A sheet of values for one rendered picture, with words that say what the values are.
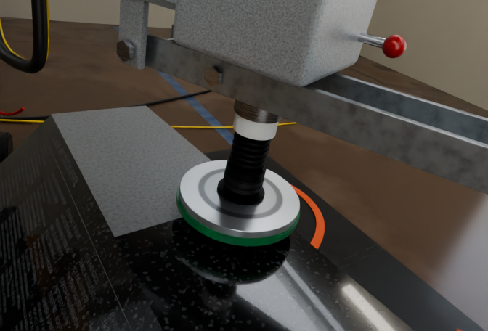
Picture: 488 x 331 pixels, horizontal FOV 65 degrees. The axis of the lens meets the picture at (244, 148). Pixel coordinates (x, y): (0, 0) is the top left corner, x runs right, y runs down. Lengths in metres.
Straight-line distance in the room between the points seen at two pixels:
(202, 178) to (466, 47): 5.42
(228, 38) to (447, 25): 5.68
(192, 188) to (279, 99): 0.24
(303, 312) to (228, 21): 0.40
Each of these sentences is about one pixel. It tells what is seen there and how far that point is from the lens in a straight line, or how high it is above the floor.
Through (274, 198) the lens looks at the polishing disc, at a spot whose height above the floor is 0.88.
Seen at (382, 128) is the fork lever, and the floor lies 1.10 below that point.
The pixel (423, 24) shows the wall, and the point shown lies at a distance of 6.30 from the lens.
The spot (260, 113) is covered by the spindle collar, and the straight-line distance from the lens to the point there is 0.57.
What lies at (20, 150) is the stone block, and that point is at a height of 0.74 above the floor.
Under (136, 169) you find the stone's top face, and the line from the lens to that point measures 0.81.
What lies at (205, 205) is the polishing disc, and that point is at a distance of 0.63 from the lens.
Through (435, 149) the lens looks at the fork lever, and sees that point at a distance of 0.48.
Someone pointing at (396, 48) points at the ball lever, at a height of 1.17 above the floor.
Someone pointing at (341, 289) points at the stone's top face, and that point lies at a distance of 0.65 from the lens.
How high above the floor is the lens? 1.25
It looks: 27 degrees down
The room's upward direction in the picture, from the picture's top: 12 degrees clockwise
